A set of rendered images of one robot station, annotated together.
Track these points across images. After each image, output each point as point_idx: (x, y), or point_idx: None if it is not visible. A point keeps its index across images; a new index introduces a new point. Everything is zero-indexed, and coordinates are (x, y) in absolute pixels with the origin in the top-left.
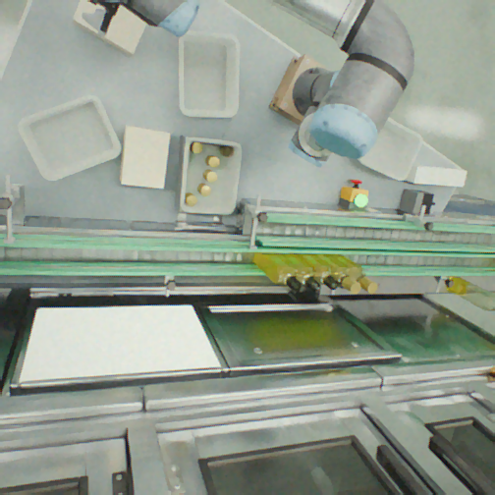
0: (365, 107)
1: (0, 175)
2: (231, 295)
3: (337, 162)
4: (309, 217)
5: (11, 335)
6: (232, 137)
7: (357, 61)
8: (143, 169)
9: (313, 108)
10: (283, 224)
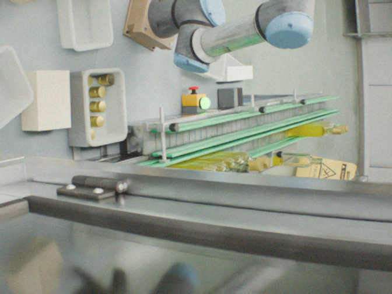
0: (309, 12)
1: None
2: None
3: (174, 74)
4: (187, 123)
5: None
6: (101, 66)
7: None
8: (53, 111)
9: (191, 25)
10: (168, 136)
